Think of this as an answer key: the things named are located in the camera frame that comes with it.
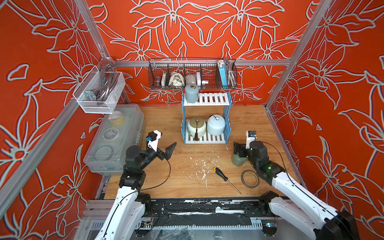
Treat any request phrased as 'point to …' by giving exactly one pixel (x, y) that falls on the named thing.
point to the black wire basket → (208, 73)
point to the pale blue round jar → (216, 125)
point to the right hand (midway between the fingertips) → (239, 141)
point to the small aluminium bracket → (205, 82)
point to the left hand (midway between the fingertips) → (168, 137)
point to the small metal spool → (158, 81)
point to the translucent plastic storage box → (125, 127)
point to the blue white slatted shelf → (208, 99)
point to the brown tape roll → (247, 185)
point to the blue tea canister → (191, 93)
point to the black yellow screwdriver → (216, 169)
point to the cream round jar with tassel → (196, 127)
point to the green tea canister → (238, 161)
